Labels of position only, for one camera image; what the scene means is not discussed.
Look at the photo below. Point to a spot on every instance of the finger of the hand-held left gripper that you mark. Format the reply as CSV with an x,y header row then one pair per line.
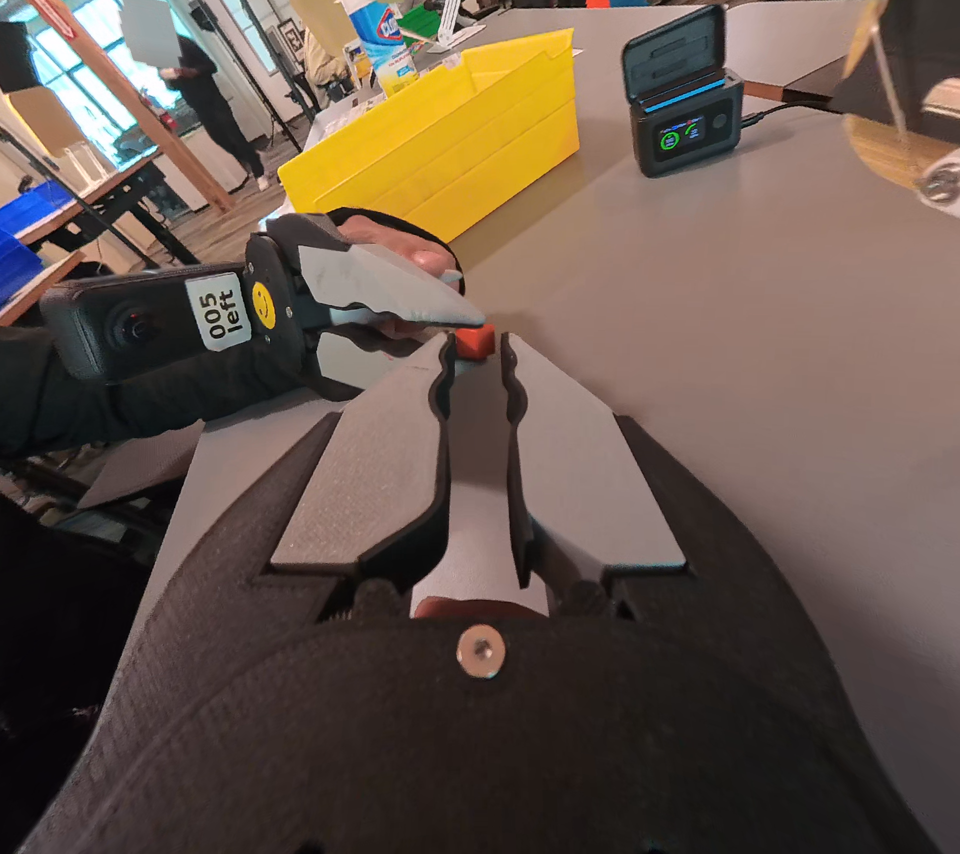
x,y
368,356
375,287

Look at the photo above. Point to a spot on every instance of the small orange cube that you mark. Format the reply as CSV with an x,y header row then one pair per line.
x,y
474,340

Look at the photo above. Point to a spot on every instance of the blue storage bin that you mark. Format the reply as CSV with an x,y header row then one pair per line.
x,y
30,217

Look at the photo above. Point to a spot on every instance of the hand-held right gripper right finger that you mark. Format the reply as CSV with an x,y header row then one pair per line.
x,y
600,494

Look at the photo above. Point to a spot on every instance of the black device case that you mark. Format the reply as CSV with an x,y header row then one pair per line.
x,y
683,119

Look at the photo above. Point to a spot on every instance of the person's left forearm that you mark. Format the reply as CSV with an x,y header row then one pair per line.
x,y
150,404

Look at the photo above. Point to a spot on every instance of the black computer monitor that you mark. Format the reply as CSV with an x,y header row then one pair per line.
x,y
923,14

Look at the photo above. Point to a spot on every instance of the white phone stand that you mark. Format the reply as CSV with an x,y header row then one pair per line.
x,y
455,11

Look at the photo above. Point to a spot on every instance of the wooden post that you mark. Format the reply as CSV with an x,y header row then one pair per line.
x,y
120,74

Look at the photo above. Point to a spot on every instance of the person's black clothing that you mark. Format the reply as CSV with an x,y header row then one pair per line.
x,y
60,644

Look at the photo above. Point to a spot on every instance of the person's left hand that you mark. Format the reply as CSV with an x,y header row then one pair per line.
x,y
408,254

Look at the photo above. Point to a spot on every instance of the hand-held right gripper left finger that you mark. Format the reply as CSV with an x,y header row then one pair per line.
x,y
353,494

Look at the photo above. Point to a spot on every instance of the blue white wipes canister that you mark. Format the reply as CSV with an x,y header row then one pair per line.
x,y
375,29

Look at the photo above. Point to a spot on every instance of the yellow plastic bin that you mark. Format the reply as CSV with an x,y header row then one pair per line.
x,y
450,149

